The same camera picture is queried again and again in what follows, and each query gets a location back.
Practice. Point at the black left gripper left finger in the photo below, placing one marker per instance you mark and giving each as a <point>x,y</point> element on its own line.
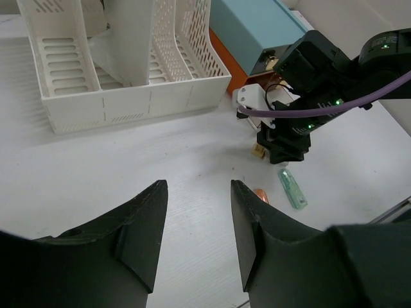
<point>110,261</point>

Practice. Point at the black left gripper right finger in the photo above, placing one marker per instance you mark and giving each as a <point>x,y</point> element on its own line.
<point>284,263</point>

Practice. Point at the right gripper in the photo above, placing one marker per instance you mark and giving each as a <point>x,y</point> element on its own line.
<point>290,140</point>

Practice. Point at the beige eraser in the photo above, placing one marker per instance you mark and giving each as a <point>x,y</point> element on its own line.
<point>258,151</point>

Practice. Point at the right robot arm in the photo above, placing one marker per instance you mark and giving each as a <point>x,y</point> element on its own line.
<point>323,76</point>

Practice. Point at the orange highlighter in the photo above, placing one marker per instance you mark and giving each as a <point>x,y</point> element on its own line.
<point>261,194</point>

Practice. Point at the green highlighter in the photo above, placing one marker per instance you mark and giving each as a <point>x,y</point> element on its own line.
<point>292,190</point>

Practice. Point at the teal drawer box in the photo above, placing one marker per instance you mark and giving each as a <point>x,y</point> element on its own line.
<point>250,36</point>

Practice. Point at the white file organizer rack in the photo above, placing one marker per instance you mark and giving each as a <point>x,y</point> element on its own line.
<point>101,63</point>

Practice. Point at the aluminium rail frame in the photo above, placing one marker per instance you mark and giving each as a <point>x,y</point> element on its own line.
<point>398,213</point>

